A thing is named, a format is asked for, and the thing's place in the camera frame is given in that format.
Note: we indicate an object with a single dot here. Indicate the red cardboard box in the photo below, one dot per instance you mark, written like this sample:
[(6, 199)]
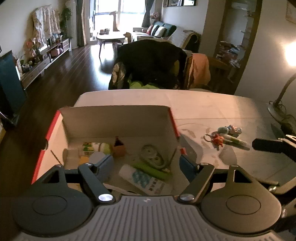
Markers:
[(134, 125)]

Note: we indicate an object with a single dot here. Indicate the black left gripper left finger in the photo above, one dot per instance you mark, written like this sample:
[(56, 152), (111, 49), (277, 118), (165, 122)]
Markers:
[(92, 177)]

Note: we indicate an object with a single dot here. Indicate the dark blue cabinet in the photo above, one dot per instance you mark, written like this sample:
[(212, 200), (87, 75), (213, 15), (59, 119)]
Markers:
[(12, 94)]

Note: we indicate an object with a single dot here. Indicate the green white bottle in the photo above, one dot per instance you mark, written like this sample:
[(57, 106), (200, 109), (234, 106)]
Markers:
[(88, 148)]

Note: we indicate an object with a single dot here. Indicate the green marker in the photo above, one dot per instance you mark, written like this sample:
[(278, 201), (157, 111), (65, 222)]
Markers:
[(152, 171)]

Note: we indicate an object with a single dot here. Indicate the orange cloth on chair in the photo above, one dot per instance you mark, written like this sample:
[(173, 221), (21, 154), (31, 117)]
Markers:
[(198, 73)]

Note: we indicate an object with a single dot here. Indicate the white blue tube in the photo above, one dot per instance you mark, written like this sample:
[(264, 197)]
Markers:
[(144, 182)]

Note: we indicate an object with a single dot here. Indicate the orange small box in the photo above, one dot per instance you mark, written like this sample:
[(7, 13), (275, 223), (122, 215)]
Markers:
[(118, 148)]

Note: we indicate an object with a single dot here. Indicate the pink pig figure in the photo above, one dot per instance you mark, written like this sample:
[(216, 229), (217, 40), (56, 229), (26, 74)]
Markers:
[(234, 131)]

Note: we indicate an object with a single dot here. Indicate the green white pen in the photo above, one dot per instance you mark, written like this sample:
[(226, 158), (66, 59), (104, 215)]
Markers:
[(228, 139)]

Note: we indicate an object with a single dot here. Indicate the round coffee table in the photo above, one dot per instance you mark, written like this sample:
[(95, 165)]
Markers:
[(112, 37)]

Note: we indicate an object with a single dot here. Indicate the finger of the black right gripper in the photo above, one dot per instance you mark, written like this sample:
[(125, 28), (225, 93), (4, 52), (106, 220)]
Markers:
[(281, 145)]

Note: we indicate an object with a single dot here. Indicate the black desk lamp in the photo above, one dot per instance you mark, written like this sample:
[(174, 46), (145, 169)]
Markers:
[(276, 108)]

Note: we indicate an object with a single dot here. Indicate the chair with black jacket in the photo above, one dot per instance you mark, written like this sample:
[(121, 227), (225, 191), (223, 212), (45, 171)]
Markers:
[(149, 63)]

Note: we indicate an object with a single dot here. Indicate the low tv cabinet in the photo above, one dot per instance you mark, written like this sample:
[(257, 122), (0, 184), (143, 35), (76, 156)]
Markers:
[(46, 58)]

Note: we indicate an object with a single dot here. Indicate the orange plush keychain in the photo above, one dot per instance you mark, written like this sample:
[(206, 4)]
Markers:
[(215, 139)]

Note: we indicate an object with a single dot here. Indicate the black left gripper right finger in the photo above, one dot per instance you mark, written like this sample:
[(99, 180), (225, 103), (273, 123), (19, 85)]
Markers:
[(199, 177)]

